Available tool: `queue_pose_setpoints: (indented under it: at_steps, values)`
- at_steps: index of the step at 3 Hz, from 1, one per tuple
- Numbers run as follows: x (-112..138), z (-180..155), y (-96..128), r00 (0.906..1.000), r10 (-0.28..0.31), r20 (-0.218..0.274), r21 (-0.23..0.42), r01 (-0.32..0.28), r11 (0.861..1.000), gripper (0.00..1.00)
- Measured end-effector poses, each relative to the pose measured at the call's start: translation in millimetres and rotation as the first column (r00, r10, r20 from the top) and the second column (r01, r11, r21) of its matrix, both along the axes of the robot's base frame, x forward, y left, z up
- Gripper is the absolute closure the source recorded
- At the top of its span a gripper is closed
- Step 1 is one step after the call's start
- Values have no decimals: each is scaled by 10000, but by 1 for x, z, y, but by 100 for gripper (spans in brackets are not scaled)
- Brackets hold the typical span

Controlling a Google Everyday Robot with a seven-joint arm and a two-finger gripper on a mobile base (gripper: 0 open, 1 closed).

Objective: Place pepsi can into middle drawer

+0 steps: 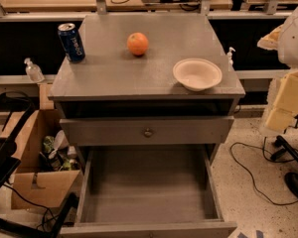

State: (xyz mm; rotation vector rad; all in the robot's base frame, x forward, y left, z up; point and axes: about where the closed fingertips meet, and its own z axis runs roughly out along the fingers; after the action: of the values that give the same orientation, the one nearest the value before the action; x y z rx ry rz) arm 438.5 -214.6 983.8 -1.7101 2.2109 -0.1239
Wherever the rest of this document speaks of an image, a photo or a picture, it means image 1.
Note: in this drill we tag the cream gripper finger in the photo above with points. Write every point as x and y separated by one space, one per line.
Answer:
285 104
270 41

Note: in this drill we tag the blue pepsi can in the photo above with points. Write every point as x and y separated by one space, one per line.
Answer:
71 42

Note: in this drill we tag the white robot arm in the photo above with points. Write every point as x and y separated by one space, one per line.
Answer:
288 54

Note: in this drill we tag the grey wooden drawer cabinet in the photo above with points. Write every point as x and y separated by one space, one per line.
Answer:
112 83

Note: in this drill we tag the closed grey top drawer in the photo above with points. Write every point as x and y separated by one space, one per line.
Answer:
122 132

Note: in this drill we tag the open grey middle drawer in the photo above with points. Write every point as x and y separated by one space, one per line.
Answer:
148 192

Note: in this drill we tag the small white pump bottle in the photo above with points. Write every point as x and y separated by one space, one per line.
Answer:
229 54

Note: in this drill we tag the white paper bowl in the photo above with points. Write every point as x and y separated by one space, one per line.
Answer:
197 74

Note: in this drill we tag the black stand base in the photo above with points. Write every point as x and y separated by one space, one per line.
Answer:
291 178

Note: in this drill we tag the orange fruit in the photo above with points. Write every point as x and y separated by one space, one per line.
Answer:
137 44

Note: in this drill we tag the clear sanitizer pump bottle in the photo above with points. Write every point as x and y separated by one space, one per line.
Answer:
33 71

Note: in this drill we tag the open cardboard box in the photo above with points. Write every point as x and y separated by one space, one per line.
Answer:
34 179

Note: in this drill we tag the black chair frame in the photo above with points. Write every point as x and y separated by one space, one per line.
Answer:
8 164

